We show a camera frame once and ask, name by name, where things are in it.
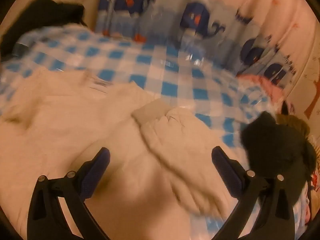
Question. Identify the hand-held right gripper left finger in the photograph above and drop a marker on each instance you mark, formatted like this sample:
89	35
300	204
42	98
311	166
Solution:
97	170

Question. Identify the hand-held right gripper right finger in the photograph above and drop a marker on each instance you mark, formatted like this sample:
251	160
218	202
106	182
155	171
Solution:
225	170

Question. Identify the cream quilted blanket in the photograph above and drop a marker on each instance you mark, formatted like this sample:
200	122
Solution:
112	130

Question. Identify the dark puffer jacket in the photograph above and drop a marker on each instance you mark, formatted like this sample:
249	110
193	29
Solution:
270	142

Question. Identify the pink cloth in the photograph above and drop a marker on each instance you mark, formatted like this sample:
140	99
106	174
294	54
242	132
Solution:
270	87

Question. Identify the blue checkered bed cover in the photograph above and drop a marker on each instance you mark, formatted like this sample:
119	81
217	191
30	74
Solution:
155	62

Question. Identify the whale print curtain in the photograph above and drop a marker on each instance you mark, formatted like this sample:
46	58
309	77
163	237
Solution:
200	17

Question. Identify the black jacket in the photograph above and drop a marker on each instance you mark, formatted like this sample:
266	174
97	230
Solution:
45	12

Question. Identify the red tree wall sticker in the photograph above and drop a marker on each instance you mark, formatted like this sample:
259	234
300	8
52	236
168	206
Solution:
312	110

